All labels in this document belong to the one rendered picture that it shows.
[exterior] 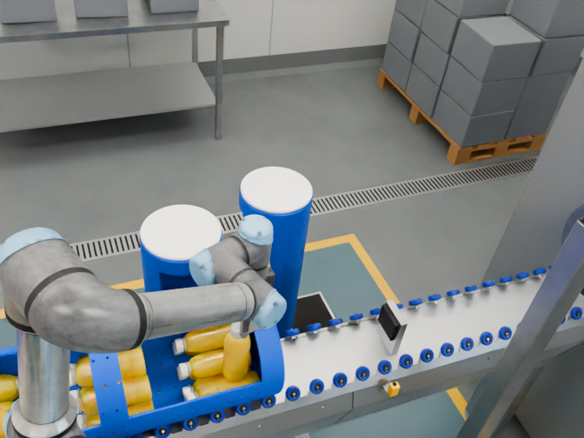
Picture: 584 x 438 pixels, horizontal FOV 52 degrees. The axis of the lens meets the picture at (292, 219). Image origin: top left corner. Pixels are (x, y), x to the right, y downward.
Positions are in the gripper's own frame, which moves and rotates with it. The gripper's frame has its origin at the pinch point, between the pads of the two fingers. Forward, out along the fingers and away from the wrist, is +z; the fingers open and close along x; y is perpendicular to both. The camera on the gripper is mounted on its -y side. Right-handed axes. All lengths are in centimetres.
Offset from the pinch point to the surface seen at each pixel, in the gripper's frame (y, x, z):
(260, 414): 6.3, -6.2, 34.2
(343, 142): 158, 233, 127
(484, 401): 65, -27, 23
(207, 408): -10.1, -8.8, 18.5
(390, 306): 52, 8, 18
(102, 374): -33.7, -0.6, 5.0
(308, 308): 67, 82, 112
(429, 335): 69, 4, 33
